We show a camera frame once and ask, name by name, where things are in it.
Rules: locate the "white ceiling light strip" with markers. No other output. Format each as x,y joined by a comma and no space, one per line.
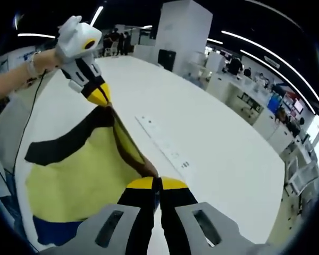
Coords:
97,15
271,53
35,35
279,72

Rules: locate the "blue crate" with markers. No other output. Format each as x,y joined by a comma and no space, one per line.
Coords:
274,103

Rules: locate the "black box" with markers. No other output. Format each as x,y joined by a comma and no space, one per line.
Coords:
167,59

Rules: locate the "white template strip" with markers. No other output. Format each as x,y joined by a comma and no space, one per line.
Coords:
162,142

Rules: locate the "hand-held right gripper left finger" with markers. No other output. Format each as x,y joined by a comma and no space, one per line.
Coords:
138,196

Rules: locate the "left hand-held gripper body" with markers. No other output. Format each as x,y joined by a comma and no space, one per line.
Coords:
74,40

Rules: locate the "yellow garment grey blue sleeves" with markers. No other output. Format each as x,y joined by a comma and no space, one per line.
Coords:
77,170

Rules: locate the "white wristband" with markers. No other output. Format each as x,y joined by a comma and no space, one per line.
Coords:
33,65

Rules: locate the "person's left hand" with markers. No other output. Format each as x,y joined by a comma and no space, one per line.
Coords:
49,59

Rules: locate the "white square pillar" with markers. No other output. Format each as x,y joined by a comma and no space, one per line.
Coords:
183,29

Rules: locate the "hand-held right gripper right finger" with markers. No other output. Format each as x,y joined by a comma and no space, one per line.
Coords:
175,196

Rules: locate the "row of white cabinets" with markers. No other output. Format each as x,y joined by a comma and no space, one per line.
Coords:
228,87

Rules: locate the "person in light shirt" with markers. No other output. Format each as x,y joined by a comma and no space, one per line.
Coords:
8,202

